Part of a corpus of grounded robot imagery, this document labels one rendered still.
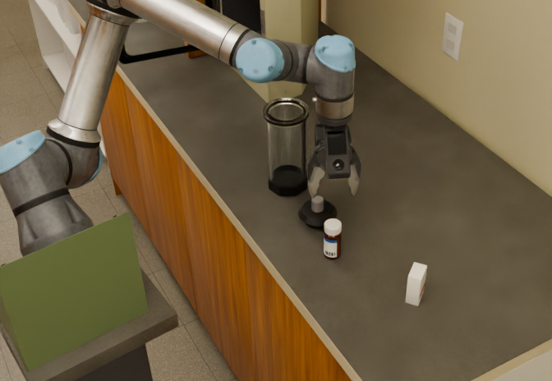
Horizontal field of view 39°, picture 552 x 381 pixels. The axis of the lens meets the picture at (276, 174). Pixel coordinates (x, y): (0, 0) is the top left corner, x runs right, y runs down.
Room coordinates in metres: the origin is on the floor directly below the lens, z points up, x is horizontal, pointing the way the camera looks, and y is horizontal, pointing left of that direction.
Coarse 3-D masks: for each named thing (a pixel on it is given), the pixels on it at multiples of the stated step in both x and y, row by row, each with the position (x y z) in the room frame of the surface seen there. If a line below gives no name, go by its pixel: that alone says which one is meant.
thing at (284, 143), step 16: (272, 112) 1.55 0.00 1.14; (288, 112) 1.57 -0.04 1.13; (304, 112) 1.51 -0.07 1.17; (272, 128) 1.50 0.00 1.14; (288, 128) 1.48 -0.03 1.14; (272, 144) 1.50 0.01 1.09; (288, 144) 1.48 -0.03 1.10; (272, 160) 1.50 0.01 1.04; (288, 160) 1.48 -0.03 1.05; (304, 160) 1.51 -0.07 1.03; (272, 176) 1.50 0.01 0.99; (288, 176) 1.48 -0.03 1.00; (304, 176) 1.51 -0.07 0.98
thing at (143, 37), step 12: (204, 0) 2.15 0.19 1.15; (132, 24) 2.09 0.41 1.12; (144, 24) 2.10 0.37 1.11; (132, 36) 2.08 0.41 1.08; (144, 36) 2.09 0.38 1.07; (156, 36) 2.11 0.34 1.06; (168, 36) 2.12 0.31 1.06; (132, 48) 2.08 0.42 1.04; (144, 48) 2.09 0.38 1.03; (156, 48) 2.10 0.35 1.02; (168, 48) 2.12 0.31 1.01
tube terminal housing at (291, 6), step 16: (272, 0) 1.90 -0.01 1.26; (288, 0) 1.93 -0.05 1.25; (304, 0) 1.98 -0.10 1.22; (272, 16) 1.90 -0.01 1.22; (288, 16) 1.93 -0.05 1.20; (304, 16) 1.98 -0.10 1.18; (272, 32) 1.90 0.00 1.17; (288, 32) 1.93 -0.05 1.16; (304, 32) 1.97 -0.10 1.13; (272, 96) 1.90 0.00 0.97; (288, 96) 1.92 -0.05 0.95
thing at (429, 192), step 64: (128, 64) 2.16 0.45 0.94; (192, 64) 2.14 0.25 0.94; (192, 128) 1.79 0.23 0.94; (256, 128) 1.78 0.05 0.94; (384, 128) 1.76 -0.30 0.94; (448, 128) 1.74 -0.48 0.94; (256, 192) 1.50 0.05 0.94; (320, 192) 1.49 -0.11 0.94; (384, 192) 1.48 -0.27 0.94; (448, 192) 1.47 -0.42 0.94; (512, 192) 1.46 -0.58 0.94; (320, 256) 1.27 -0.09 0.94; (384, 256) 1.26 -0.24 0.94; (448, 256) 1.25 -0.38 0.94; (512, 256) 1.24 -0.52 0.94; (320, 320) 1.08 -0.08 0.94; (384, 320) 1.07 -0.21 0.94; (448, 320) 1.06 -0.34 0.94; (512, 320) 1.06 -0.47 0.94
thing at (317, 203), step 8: (312, 200) 1.38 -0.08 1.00; (320, 200) 1.38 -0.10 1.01; (304, 208) 1.39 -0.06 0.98; (312, 208) 1.38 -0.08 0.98; (320, 208) 1.38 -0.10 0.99; (328, 208) 1.39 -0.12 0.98; (304, 216) 1.37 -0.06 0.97; (312, 216) 1.36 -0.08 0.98; (320, 216) 1.36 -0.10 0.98; (328, 216) 1.36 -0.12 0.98; (336, 216) 1.37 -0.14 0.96; (312, 224) 1.35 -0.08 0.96; (320, 224) 1.34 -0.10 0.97
